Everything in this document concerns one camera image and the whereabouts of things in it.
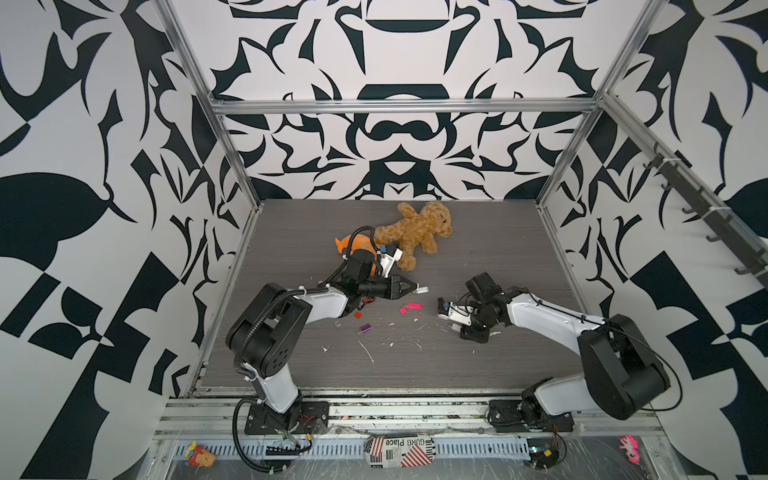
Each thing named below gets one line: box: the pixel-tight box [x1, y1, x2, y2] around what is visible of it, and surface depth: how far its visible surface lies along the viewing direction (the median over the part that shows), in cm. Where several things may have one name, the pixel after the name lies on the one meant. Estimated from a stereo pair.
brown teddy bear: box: [374, 202, 453, 271], surface depth 107 cm
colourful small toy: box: [186, 441, 217, 467], surface depth 69 cm
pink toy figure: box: [619, 435, 645, 471], surface depth 71 cm
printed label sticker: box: [363, 435, 436, 469], surface depth 69 cm
